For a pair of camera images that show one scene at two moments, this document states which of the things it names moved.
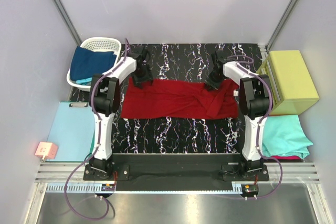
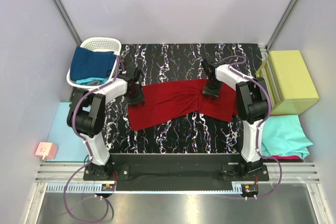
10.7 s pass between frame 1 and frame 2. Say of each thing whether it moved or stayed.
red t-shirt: moved
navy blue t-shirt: stayed
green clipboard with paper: stayed
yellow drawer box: stayed
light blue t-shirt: stayed
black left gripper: moved
